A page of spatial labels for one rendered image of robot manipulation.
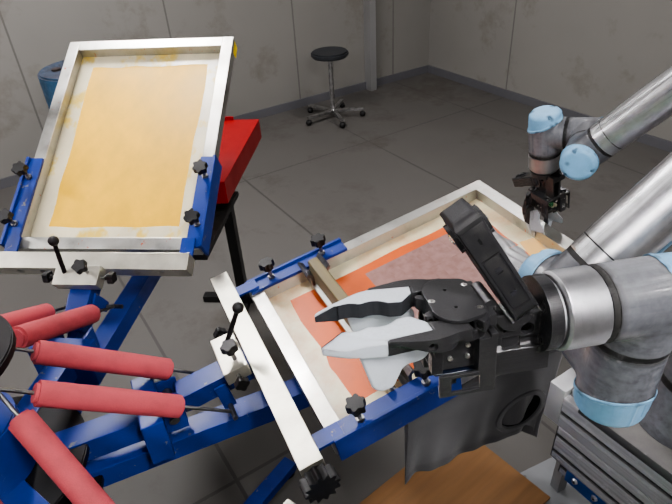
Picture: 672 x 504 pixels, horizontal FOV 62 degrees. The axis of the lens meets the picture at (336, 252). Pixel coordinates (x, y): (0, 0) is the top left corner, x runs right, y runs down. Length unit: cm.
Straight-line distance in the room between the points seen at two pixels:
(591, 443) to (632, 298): 61
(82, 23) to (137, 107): 315
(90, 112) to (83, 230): 44
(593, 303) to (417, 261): 109
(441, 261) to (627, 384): 101
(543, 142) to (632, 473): 73
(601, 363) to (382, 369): 24
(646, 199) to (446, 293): 28
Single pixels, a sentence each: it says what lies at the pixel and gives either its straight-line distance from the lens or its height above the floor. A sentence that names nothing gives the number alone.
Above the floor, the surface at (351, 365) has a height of 103.
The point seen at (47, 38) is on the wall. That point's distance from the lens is 512.
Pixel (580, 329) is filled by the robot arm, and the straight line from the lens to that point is 54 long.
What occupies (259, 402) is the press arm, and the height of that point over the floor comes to 92.
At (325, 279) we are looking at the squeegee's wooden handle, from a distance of 144.
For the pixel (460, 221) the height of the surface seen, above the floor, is 177.
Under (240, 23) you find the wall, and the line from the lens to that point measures 556.
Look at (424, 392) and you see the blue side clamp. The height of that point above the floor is 110.
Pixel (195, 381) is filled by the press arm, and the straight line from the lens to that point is 136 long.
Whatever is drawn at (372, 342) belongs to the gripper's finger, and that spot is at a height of 168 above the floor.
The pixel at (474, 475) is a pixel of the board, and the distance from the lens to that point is 243.
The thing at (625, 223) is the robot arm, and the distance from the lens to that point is 71.
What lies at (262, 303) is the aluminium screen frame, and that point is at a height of 104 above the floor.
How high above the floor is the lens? 201
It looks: 34 degrees down
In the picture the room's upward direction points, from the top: 4 degrees counter-clockwise
